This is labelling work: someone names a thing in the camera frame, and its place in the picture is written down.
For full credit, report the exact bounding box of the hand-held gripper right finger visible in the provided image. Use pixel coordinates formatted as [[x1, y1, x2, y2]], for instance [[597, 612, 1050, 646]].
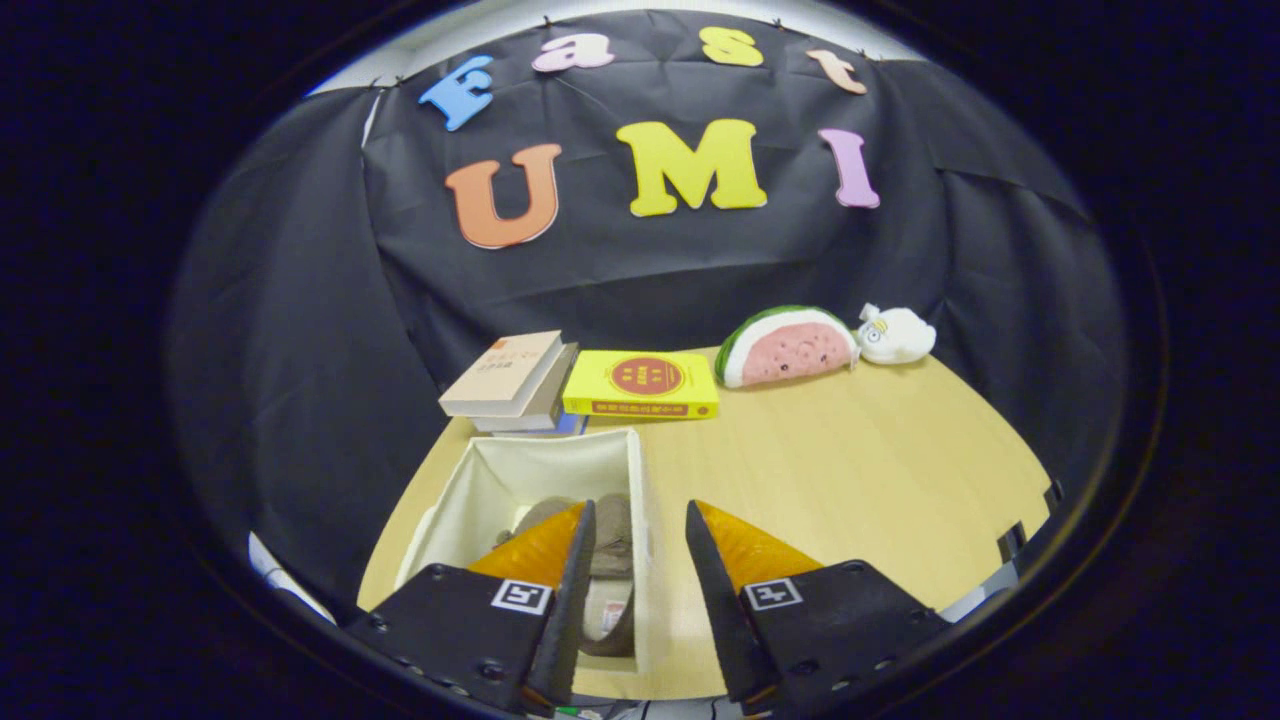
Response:
[[685, 500, 951, 716]]

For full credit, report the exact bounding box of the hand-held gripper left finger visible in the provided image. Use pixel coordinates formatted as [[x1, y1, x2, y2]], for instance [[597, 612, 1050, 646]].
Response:
[[345, 500, 598, 716]]

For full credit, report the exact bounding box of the brown fuzzy shoe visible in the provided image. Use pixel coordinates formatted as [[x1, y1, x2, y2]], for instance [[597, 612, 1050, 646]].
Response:
[[497, 497, 581, 546], [580, 493, 637, 658]]

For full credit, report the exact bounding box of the beige fabric storage box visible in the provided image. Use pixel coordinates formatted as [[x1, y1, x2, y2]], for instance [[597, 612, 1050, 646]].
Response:
[[395, 428, 651, 673]]

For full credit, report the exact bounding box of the grey white book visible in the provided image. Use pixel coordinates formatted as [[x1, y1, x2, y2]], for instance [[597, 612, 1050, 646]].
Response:
[[470, 342, 581, 433]]

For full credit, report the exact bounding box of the yellow book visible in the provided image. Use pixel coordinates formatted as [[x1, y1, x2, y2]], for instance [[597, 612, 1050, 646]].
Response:
[[562, 349, 720, 420]]

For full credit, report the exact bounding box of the beige book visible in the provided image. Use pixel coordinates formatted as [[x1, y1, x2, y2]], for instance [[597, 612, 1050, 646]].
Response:
[[438, 330, 566, 419]]

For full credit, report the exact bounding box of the watermelon slice plush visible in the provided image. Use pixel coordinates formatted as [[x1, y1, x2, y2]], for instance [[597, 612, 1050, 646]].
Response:
[[714, 305, 861, 390]]

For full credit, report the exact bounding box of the white plastic object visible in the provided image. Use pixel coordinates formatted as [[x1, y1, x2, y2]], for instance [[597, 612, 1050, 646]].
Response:
[[940, 560, 1021, 623]]

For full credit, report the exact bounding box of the white plush toy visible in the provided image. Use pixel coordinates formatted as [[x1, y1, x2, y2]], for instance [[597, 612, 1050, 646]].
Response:
[[857, 303, 938, 366]]

